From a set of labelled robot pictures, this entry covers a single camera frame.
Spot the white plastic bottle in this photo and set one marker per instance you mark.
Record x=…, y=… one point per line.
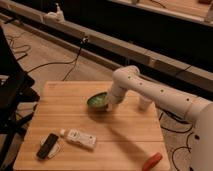
x=79, y=138

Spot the orange red carrot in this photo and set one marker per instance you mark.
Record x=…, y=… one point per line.
x=152, y=162

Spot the green ceramic bowl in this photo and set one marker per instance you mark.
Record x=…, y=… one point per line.
x=98, y=102

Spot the white object on ledge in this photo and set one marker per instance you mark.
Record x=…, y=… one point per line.
x=58, y=15

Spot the black smartphone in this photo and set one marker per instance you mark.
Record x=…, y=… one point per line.
x=47, y=146

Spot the black chair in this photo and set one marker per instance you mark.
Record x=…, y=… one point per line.
x=17, y=88

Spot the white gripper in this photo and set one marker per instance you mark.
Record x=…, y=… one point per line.
x=114, y=100

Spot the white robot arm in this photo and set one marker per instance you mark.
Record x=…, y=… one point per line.
x=194, y=109

